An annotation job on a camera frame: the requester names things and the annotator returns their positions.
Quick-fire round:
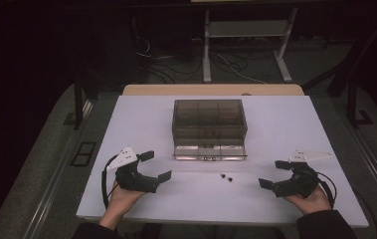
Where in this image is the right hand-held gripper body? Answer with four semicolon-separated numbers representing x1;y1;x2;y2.
273;148;335;199

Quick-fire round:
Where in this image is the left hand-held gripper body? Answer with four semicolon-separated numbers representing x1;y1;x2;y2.
105;145;161;194

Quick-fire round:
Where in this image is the clear smoky drawer box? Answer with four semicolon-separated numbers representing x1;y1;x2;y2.
171;99;249;162

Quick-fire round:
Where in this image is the person's left hand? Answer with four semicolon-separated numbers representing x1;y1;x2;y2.
104;180;148;218

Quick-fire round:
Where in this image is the person's right hand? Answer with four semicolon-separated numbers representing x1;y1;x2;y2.
282;185;332;216

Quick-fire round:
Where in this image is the black floor socket plate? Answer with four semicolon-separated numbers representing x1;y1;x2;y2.
70;141;97;167

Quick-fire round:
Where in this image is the black metal stand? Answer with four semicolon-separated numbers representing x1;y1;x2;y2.
64;74;94;130
301;9;377;128

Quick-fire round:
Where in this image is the wooden table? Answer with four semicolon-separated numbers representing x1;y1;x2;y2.
121;83;305;97

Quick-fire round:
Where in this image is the white metal stand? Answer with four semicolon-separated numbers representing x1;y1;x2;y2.
202;7;298;84

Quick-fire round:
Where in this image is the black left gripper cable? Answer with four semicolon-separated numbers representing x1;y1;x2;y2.
100;154;119;210

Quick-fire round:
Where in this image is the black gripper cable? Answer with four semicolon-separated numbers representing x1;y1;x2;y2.
314;170;338;210
100;154;119;210

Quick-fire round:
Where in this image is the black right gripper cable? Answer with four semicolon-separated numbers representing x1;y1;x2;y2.
314;170;338;210

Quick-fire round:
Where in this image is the tangle of floor cables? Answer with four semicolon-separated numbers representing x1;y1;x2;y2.
132;19;270;86

